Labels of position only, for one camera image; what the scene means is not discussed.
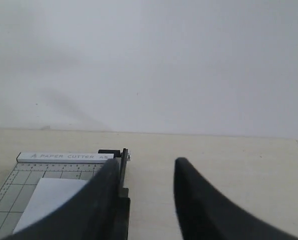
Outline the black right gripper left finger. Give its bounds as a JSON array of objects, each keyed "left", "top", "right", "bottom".
[{"left": 7, "top": 159, "right": 120, "bottom": 240}]

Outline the white paper sheet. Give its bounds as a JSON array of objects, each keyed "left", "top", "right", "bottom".
[{"left": 13, "top": 178, "right": 87, "bottom": 233}]

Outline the black cutter blade lever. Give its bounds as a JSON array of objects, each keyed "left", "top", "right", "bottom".
[{"left": 98, "top": 148, "right": 131, "bottom": 240}]

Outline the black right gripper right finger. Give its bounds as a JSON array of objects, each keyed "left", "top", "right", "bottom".
[{"left": 173, "top": 157, "right": 297, "bottom": 240}]

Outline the grey paper cutter base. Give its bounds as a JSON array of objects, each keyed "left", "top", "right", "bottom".
[{"left": 0, "top": 152, "right": 120, "bottom": 240}]

